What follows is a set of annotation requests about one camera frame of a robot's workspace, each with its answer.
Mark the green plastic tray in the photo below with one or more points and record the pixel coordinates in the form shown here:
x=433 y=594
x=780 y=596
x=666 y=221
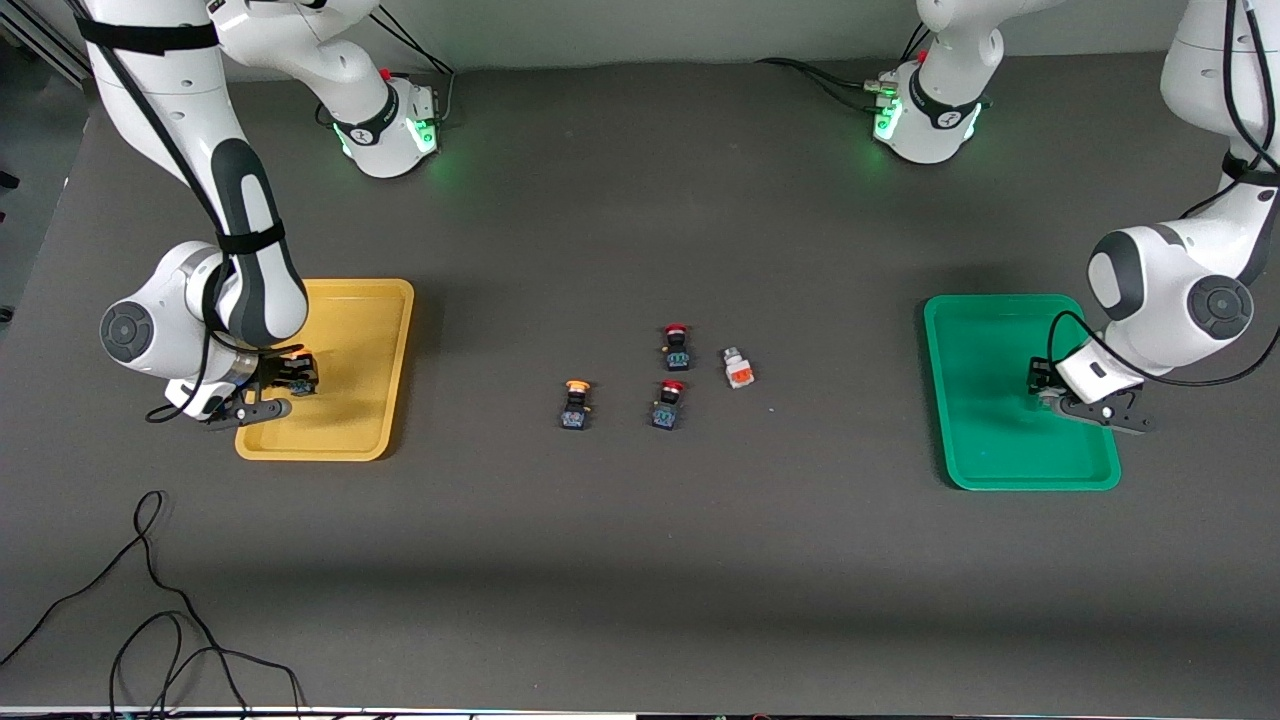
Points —
x=985 y=400

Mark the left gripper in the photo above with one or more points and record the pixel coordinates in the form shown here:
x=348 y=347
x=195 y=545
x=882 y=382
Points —
x=1041 y=379

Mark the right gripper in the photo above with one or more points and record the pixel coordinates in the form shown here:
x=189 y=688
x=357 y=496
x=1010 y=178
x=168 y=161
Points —
x=274 y=373

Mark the yellow push button switch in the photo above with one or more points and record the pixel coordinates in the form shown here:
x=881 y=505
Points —
x=574 y=415
x=298 y=384

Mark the red push button switch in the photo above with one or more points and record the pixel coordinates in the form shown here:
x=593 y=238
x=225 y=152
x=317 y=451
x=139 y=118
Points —
x=677 y=352
x=666 y=412

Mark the yellow plastic tray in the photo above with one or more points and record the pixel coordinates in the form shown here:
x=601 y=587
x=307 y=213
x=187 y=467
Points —
x=340 y=330

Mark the aluminium frame rail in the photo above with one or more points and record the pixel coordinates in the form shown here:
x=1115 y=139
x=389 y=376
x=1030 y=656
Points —
x=40 y=35

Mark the dark grey table mat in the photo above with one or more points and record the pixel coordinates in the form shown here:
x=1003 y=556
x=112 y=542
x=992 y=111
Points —
x=640 y=560

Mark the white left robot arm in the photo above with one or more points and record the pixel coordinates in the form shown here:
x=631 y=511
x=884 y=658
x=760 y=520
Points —
x=1200 y=300

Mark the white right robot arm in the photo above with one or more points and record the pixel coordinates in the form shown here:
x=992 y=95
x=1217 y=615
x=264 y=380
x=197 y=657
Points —
x=180 y=100

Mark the orange white square button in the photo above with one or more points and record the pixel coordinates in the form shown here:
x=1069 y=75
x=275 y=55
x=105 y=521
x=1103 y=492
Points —
x=739 y=372

